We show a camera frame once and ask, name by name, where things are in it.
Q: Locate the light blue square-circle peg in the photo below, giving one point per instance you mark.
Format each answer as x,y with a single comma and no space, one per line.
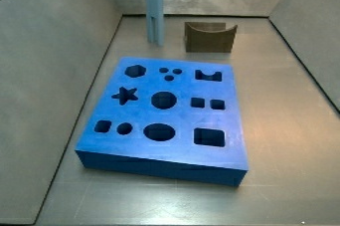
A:
155,19

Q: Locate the blue shape-sorter board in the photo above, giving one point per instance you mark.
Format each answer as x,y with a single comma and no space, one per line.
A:
167,121

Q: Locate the brown curved block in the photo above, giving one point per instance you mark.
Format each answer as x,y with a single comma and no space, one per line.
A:
208,37

